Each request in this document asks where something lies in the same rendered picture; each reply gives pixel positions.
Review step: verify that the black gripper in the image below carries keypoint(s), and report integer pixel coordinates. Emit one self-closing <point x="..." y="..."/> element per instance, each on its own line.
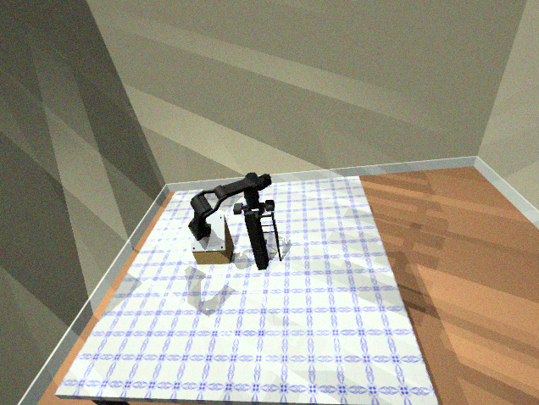
<point x="253" y="203"/>

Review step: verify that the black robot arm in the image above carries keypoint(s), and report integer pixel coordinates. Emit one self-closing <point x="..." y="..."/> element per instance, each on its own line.
<point x="250" y="185"/>

